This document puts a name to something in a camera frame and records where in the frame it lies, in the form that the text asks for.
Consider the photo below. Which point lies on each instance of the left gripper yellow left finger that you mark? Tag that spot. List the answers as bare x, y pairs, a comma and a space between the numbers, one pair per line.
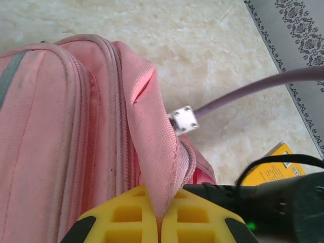
121, 220

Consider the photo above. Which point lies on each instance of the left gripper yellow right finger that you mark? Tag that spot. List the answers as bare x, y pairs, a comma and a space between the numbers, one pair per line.
192, 220

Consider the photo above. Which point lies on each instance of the yellow book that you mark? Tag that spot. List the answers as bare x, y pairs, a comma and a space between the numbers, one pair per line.
268, 174

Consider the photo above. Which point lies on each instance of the pink backpack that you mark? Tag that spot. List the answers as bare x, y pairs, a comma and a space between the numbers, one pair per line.
50, 126

